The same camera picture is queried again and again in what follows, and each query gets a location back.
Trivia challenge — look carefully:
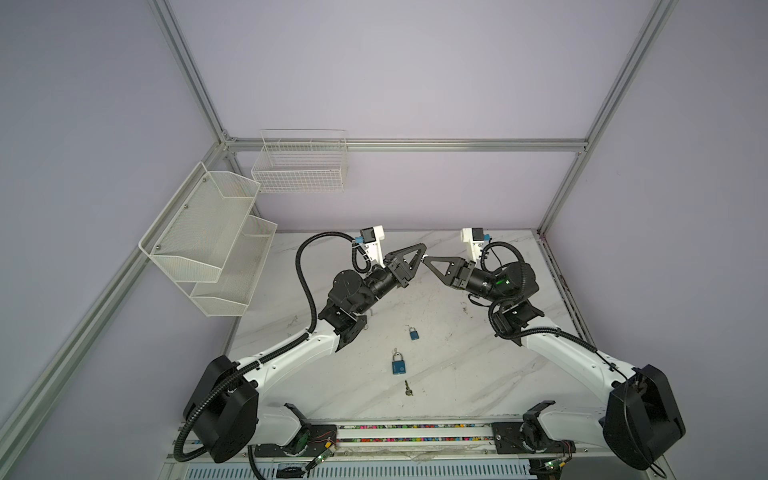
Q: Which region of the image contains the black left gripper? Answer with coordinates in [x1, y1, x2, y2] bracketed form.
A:
[354, 243, 425, 316]

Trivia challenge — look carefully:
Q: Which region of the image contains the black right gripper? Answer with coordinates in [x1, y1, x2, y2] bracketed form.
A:
[423, 260, 508, 309]

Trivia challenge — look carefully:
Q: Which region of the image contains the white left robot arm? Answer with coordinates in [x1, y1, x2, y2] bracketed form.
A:
[172, 243, 427, 463]

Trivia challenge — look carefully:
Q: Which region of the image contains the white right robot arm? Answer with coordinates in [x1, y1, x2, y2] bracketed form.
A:
[423, 256, 686, 470]

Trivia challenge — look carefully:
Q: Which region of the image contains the large blue padlock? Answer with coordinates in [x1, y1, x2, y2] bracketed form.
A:
[391, 351, 407, 375]

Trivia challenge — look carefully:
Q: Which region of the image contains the lower white mesh shelf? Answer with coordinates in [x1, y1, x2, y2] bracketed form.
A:
[191, 215, 277, 317]

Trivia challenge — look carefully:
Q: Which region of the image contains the white mesh shelf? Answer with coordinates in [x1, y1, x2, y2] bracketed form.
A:
[191, 215, 277, 317]
[138, 163, 260, 283]

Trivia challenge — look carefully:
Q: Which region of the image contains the upper white mesh shelf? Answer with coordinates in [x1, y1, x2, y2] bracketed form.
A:
[138, 163, 260, 283]

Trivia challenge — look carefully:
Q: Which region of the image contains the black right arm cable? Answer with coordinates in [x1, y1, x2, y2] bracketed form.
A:
[478, 241, 667, 479]

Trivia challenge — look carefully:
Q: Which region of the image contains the white wire basket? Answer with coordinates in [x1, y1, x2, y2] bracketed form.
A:
[251, 129, 348, 193]

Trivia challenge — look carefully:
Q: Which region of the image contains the aluminium frame horizontal beam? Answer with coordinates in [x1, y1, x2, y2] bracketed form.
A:
[227, 138, 589, 153]

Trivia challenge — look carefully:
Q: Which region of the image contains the aluminium frame corner post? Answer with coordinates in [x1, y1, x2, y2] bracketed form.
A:
[536, 0, 678, 236]

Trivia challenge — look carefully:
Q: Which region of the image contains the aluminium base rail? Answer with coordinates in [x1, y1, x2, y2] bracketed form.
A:
[158, 419, 676, 480]

